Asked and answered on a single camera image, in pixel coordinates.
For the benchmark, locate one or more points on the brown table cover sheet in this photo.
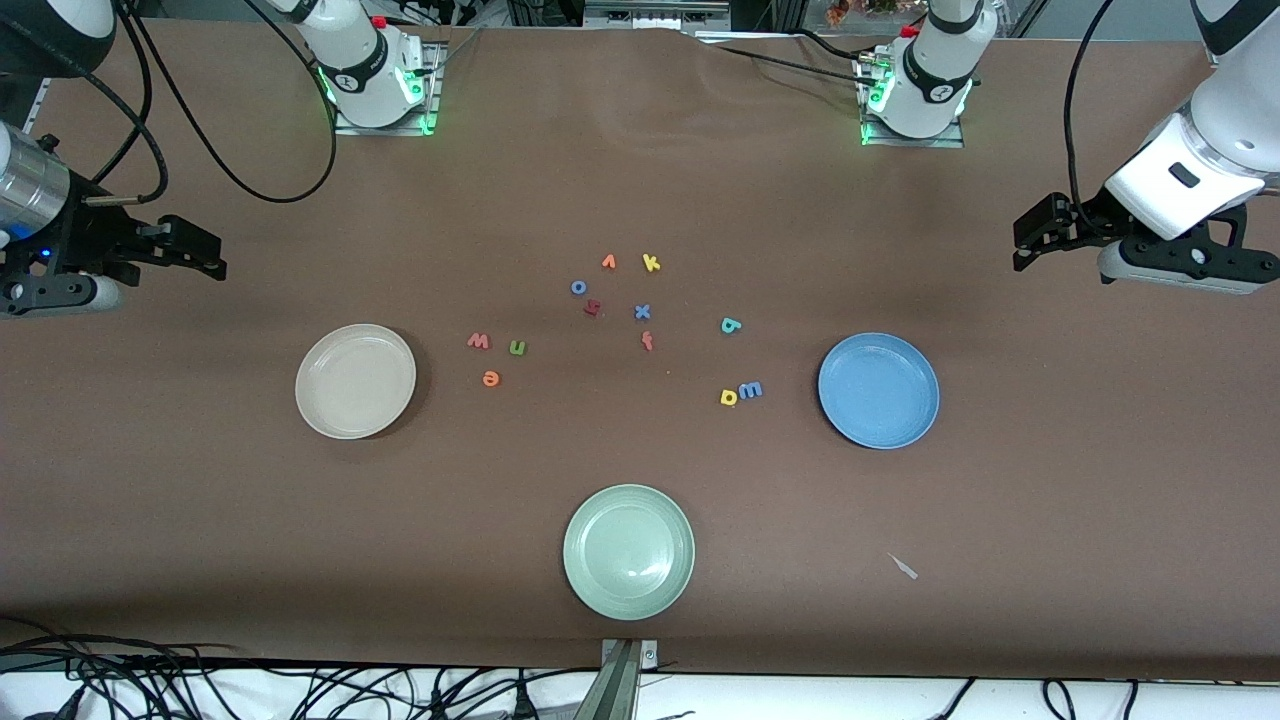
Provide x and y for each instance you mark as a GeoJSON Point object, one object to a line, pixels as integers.
{"type": "Point", "coordinates": [640, 180]}

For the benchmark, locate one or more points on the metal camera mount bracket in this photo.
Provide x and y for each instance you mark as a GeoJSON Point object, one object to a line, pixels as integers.
{"type": "Point", "coordinates": [628, 655]}

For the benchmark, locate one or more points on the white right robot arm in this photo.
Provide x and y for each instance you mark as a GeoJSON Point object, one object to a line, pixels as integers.
{"type": "Point", "coordinates": [360, 60]}

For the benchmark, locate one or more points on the blue round plate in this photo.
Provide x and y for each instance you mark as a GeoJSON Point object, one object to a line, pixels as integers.
{"type": "Point", "coordinates": [878, 390]}

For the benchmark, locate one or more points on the pale green round plate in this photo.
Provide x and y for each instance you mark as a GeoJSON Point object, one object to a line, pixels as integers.
{"type": "Point", "coordinates": [628, 552]}

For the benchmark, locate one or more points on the blue foam letter m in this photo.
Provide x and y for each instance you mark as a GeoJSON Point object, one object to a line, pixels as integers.
{"type": "Point", "coordinates": [751, 392]}

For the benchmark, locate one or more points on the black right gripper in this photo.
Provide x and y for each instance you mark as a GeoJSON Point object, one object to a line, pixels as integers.
{"type": "Point", "coordinates": [92, 240]}

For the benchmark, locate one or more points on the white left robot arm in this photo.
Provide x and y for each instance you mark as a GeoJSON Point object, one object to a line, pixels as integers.
{"type": "Point", "coordinates": [940, 60]}

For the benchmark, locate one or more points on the orange background object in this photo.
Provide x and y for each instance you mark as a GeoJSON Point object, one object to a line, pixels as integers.
{"type": "Point", "coordinates": [838, 10]}

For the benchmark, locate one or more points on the beige round plate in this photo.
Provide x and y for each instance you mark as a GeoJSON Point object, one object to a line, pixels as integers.
{"type": "Point", "coordinates": [355, 381]}

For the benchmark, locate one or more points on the small white paper scrap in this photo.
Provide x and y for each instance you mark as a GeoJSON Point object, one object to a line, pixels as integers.
{"type": "Point", "coordinates": [903, 566]}

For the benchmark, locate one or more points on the aluminium frame rail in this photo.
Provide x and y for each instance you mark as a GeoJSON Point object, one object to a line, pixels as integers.
{"type": "Point", "coordinates": [655, 12]}

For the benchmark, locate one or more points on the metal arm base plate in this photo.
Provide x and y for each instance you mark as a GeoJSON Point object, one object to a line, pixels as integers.
{"type": "Point", "coordinates": [432, 110]}
{"type": "Point", "coordinates": [950, 142]}

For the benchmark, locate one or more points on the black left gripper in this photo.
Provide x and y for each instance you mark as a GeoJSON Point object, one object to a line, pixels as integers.
{"type": "Point", "coordinates": [1088, 217]}

